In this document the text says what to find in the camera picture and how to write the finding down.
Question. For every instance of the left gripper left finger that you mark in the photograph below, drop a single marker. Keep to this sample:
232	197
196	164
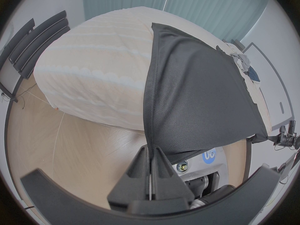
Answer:
136	184

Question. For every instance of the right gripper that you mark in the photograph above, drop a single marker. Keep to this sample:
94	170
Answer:
284	140

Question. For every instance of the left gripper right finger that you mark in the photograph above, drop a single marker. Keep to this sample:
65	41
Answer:
167	184

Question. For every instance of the black T-shirt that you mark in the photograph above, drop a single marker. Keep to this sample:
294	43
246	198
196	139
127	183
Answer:
199	97

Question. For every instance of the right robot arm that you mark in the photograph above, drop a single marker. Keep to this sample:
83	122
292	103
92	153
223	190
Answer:
297	142

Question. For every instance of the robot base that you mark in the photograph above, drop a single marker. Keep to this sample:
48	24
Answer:
211	170

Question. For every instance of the pile of clothes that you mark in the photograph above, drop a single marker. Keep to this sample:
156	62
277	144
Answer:
242	61

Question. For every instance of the bed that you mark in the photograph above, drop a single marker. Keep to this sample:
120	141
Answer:
98	67

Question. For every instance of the dark blue garment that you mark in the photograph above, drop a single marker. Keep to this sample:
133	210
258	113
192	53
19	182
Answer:
254	75

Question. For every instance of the grey bedside table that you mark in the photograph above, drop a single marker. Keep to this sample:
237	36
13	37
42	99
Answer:
235	42

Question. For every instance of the blue-green curtain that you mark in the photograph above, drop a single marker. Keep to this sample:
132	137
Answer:
121	1
215	8

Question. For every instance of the black chest of drawers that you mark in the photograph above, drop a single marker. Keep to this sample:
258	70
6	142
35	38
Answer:
35	43

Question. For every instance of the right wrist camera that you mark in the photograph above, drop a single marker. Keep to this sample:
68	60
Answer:
283	130

